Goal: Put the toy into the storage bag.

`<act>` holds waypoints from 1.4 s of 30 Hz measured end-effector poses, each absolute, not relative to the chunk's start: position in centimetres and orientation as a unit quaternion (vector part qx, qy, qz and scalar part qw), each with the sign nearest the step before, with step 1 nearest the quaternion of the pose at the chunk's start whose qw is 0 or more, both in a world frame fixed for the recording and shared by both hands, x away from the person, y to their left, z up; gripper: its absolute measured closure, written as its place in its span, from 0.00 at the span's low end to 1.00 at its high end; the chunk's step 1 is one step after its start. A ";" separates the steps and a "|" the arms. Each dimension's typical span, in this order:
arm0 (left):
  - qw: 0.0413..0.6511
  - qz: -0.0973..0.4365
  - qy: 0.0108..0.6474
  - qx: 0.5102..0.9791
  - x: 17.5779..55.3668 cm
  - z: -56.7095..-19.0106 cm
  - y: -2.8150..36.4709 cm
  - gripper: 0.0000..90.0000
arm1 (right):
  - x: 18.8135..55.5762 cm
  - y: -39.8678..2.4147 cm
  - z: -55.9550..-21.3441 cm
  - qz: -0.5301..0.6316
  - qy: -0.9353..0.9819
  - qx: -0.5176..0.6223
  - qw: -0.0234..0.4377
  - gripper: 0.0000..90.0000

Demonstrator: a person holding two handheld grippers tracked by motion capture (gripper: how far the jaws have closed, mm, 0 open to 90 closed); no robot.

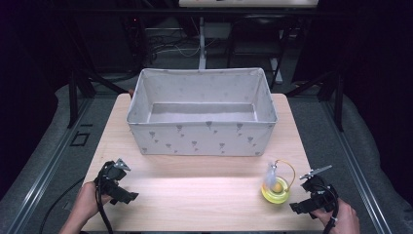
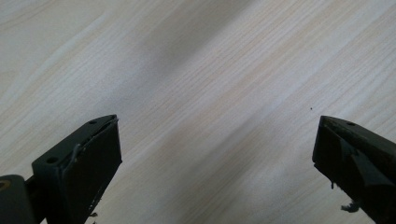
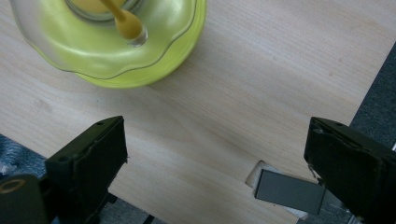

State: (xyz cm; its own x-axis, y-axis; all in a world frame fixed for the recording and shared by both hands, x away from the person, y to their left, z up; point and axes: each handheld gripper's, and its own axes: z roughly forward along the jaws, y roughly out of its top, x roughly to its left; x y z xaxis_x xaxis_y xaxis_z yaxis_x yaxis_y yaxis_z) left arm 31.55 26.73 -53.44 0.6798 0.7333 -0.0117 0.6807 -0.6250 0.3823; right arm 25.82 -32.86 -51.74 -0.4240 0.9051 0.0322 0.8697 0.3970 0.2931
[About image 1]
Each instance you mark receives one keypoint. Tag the person's left hand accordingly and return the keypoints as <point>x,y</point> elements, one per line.
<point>87,200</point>

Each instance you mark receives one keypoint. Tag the yellow cat toy with feather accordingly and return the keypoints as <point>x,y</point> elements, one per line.
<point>276,192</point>

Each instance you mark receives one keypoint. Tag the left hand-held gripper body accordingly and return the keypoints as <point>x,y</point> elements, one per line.
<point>110,178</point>

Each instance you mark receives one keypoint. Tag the person's right hand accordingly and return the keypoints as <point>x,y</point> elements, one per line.
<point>341,219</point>

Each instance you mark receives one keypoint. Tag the black metal stand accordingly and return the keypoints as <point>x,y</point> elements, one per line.
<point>331,91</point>
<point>79,87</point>

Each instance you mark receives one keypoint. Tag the grey patterned fabric storage box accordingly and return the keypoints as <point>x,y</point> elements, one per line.
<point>201,138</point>

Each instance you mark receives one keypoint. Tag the black chair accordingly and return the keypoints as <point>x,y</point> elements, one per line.
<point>256,32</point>

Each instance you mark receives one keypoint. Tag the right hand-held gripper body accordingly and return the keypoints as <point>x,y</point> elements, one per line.
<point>319,193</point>

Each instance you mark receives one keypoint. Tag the white desk leg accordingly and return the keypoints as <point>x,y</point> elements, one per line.
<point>202,42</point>

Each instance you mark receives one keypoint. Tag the metal floor rail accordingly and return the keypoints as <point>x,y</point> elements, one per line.
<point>360,175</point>
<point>48,169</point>

